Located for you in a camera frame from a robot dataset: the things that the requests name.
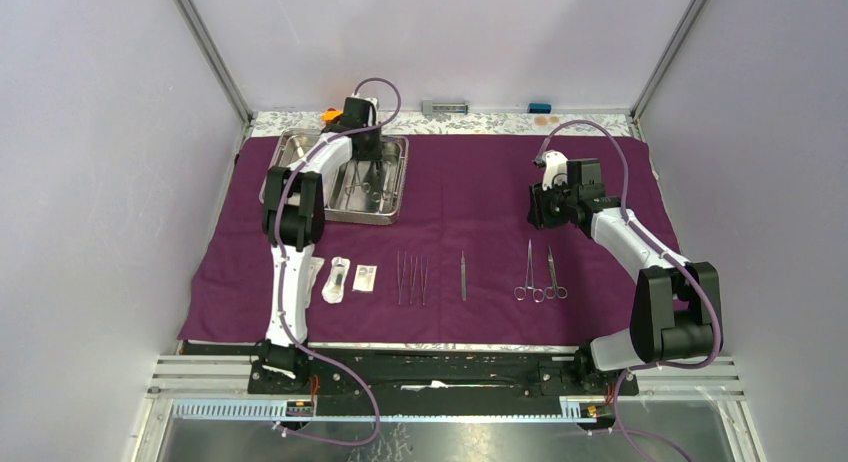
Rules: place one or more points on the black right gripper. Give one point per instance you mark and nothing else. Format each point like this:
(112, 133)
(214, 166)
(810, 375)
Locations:
(537, 214)

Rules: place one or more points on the blue plastic block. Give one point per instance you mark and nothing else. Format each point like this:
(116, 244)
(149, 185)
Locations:
(539, 108)

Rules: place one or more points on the steel tweezers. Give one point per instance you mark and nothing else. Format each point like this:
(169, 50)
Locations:
(401, 264)
(424, 271)

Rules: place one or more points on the long white sterile packet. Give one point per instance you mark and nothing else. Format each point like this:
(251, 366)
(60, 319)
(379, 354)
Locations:
(315, 266)

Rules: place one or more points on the remaining steel instrument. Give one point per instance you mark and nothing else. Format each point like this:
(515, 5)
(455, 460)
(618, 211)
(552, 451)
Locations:
(463, 276)

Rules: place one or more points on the purple cloth wrap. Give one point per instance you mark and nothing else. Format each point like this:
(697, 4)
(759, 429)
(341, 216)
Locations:
(468, 193)

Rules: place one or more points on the small white sterile packet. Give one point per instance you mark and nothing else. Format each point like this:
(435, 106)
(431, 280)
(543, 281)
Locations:
(364, 278)

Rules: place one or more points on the orange toy car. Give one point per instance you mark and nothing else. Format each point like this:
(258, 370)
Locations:
(330, 115)

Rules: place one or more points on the steel surgical forceps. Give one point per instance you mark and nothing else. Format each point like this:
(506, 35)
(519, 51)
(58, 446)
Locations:
(529, 291)

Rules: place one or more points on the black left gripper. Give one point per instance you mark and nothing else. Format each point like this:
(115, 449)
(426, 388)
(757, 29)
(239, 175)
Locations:
(374, 153)

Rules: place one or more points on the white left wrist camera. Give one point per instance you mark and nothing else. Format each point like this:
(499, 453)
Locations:
(374, 111)

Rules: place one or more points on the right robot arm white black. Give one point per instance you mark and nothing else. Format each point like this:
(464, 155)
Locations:
(675, 312)

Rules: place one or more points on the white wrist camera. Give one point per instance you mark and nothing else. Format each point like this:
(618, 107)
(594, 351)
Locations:
(374, 111)
(554, 166)

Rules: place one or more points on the steel scalpel handle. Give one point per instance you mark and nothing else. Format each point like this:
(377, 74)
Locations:
(413, 278)

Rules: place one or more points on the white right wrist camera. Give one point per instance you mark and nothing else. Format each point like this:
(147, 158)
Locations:
(554, 166)

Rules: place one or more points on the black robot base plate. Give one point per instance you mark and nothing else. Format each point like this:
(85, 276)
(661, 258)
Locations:
(436, 383)

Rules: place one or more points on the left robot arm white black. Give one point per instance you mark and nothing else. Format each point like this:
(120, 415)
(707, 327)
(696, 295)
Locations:
(294, 220)

